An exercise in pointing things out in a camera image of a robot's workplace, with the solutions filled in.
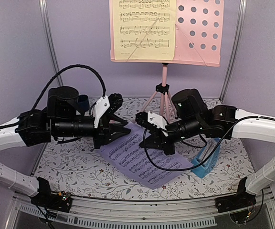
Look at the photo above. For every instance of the pink music stand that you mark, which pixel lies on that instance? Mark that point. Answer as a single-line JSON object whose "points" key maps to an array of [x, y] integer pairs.
{"points": [[198, 34]]}

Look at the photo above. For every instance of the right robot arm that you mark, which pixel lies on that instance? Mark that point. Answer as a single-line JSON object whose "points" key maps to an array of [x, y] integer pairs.
{"points": [[222, 121]]}

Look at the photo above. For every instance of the left aluminium frame post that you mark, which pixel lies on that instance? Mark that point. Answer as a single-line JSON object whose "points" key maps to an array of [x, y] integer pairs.
{"points": [[48, 34]]}

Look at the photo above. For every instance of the dark blue cup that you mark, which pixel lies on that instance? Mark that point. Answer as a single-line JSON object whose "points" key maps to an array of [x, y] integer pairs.
{"points": [[83, 102]]}

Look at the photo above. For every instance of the right aluminium frame post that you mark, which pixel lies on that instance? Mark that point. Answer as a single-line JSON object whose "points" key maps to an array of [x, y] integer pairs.
{"points": [[234, 51]]}

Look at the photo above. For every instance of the aluminium frame post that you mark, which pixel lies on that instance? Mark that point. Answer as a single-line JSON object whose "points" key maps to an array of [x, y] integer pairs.
{"points": [[48, 34], [234, 51]]}

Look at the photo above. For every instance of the aluminium front rail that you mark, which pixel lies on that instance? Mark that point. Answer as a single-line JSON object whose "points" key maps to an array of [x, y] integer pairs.
{"points": [[178, 205]]}

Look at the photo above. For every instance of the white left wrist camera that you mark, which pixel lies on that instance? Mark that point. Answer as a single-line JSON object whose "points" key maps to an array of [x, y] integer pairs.
{"points": [[106, 105]]}

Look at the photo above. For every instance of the yellow sheet music page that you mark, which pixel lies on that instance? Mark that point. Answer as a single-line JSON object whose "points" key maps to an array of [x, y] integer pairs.
{"points": [[143, 30]]}

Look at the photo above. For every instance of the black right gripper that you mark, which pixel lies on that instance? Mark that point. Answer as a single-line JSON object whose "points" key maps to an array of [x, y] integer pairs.
{"points": [[157, 141]]}

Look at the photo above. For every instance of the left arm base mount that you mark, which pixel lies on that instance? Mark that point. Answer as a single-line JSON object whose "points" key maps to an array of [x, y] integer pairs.
{"points": [[61, 201]]}

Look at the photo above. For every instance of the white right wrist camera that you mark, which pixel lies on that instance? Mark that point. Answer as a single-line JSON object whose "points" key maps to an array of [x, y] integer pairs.
{"points": [[152, 121]]}

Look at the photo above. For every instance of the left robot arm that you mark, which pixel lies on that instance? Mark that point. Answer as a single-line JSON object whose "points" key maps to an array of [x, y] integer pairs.
{"points": [[64, 116]]}

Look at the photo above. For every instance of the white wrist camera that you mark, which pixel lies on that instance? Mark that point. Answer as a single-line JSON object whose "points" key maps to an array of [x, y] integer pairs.
{"points": [[152, 121], [106, 105]]}

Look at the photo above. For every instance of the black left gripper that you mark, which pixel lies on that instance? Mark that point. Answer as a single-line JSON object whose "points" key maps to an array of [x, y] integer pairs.
{"points": [[105, 130]]}

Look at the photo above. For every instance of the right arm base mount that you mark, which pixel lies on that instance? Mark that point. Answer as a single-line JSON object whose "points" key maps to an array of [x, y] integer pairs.
{"points": [[234, 202]]}

